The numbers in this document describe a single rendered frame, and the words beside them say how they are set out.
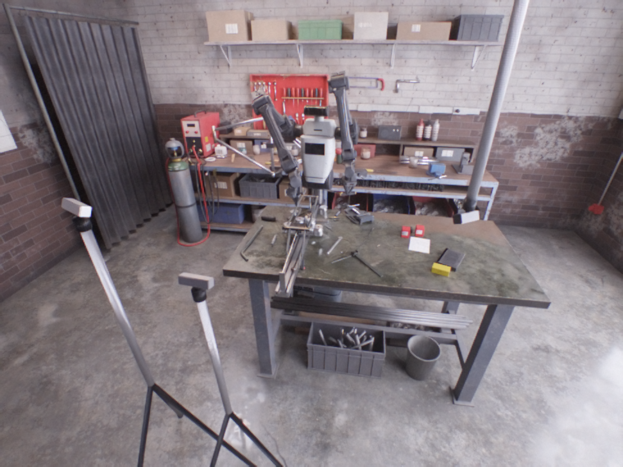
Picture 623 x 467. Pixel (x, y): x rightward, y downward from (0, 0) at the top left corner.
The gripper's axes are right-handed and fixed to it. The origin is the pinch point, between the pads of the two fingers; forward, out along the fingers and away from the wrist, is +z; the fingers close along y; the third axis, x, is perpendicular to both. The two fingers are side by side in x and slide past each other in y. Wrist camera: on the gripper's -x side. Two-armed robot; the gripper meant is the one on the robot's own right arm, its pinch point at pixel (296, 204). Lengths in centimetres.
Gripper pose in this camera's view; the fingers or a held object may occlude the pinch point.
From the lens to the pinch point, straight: 174.1
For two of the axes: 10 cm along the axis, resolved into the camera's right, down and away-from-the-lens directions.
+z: 0.0, 8.5, 5.2
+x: 1.9, -5.1, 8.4
